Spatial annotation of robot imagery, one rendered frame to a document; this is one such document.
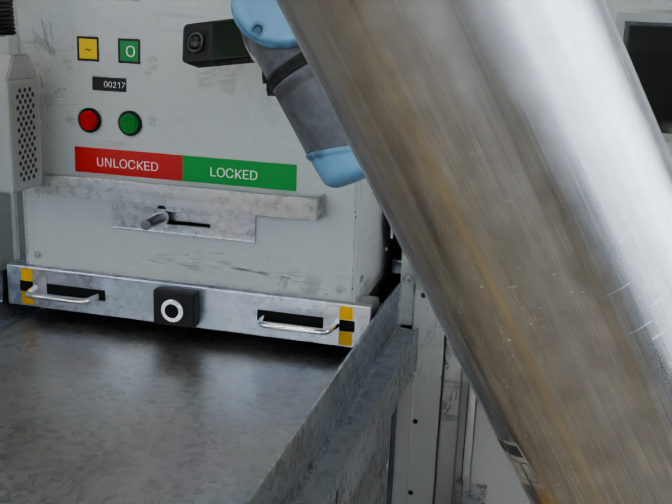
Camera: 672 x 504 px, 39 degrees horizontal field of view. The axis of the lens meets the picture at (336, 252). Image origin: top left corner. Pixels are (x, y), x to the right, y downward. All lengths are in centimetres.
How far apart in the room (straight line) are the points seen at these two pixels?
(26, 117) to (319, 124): 55
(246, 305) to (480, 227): 97
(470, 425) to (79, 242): 62
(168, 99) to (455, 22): 98
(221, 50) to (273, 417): 42
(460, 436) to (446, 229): 112
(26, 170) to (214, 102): 26
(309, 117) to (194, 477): 38
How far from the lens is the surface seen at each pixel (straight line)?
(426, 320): 139
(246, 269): 128
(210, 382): 120
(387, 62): 33
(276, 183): 124
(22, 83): 129
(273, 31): 84
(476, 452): 144
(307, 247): 125
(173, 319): 130
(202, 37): 107
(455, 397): 143
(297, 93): 85
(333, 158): 84
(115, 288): 136
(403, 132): 33
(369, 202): 128
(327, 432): 104
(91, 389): 119
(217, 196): 123
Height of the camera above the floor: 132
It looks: 15 degrees down
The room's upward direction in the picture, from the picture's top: 2 degrees clockwise
